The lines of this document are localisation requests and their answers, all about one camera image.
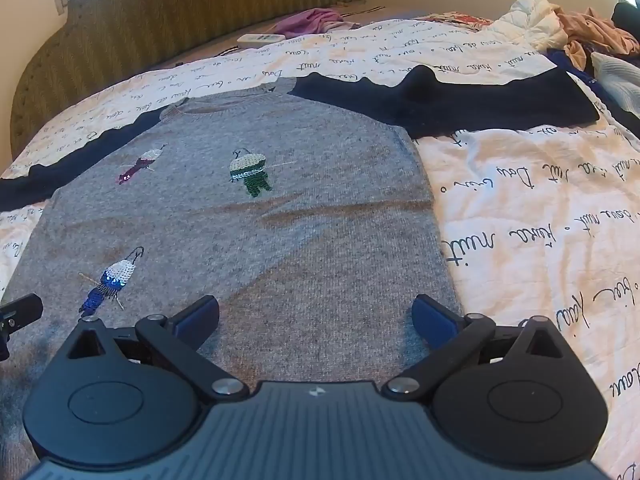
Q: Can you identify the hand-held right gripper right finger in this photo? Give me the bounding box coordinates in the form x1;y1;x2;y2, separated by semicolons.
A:
382;294;567;404

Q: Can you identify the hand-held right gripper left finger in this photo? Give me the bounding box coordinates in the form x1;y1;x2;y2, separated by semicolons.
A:
67;295;250;404

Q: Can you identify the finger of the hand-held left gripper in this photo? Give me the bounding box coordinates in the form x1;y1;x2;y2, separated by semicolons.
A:
0;294;44;334

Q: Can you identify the grey sweater with navy sleeves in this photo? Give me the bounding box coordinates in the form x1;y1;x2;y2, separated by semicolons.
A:
0;66;601;480

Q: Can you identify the white script-printed blanket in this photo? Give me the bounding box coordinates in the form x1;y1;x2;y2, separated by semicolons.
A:
0;17;640;480

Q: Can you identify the white remote control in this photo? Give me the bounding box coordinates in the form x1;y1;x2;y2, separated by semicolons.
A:
237;32;285;49

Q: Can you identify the dark navy cloth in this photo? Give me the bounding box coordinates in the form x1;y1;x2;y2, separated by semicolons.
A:
545;47;640;136

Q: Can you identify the red floral fabric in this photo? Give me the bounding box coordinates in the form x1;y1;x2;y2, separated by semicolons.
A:
415;10;496;31

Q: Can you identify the olive green padded headboard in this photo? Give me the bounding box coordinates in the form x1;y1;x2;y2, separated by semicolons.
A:
10;0;368;161

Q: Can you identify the pale ribbed knit cloth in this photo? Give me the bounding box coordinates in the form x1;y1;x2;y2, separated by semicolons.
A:
590;51;640;113

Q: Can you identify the white puffer jacket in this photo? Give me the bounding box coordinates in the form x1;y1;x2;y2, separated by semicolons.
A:
492;0;568;53

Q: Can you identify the purple cloth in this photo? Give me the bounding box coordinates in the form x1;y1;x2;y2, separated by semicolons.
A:
275;8;361;40

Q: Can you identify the peach cloth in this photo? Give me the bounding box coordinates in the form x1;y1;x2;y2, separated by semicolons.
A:
557;7;640;68

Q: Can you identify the black cloth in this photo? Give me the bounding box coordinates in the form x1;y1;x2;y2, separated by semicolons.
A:
612;2;640;36

